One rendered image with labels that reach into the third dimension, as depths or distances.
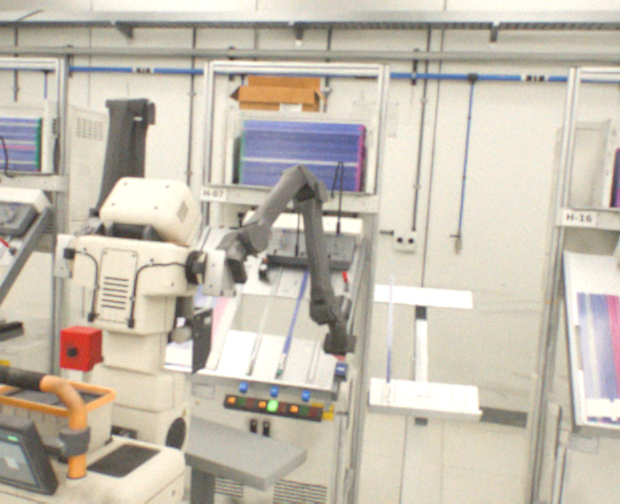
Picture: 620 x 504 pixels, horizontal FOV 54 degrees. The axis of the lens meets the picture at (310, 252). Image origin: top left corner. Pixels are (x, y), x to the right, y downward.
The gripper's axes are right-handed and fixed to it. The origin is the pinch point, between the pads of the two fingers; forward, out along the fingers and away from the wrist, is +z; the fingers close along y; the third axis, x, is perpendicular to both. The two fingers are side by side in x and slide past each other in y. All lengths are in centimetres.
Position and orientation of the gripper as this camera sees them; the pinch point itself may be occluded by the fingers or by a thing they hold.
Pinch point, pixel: (342, 358)
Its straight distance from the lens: 203.1
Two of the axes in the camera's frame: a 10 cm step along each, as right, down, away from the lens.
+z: 1.2, 6.9, 7.1
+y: -9.7, -0.7, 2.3
